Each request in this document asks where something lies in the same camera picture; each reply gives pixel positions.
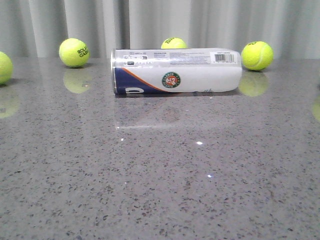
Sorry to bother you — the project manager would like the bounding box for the yellow Roland Garros tennis ball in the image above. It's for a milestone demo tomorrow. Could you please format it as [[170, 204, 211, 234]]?
[[59, 38, 90, 68]]

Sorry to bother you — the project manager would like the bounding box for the yellow Wilson 3 tennis ball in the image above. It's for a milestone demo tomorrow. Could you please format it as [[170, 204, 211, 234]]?
[[0, 51, 13, 85]]

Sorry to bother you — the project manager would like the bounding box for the white pleated curtain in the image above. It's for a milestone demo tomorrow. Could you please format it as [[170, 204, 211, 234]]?
[[0, 0, 320, 59]]

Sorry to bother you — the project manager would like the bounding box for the yellow right back tennis ball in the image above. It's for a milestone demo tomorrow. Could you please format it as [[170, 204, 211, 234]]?
[[241, 41, 274, 71]]

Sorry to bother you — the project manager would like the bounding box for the yellow middle back tennis ball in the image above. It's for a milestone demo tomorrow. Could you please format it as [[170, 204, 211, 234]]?
[[161, 37, 188, 49]]

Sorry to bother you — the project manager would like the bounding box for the blue white tennis ball can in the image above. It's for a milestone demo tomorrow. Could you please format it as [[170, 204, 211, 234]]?
[[110, 48, 243, 95]]

